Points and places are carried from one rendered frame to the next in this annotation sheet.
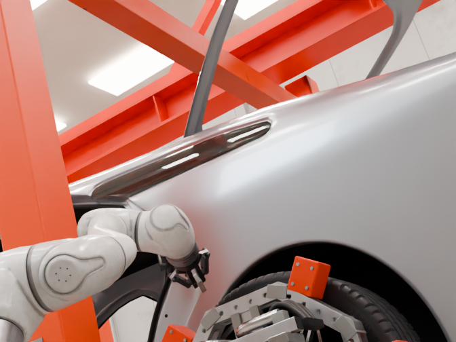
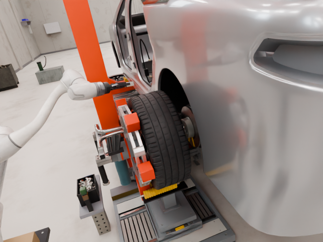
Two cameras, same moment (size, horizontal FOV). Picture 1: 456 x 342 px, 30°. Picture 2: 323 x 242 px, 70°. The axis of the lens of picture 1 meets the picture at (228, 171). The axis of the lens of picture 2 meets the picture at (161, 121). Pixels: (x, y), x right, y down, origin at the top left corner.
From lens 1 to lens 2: 2.15 m
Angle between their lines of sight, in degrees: 68
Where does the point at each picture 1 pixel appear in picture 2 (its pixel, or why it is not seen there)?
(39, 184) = (75, 31)
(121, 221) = (65, 86)
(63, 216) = (90, 42)
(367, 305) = (149, 143)
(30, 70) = not seen: outside the picture
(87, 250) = not seen: outside the picture
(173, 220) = (71, 97)
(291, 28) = not seen: outside the picture
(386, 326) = (152, 155)
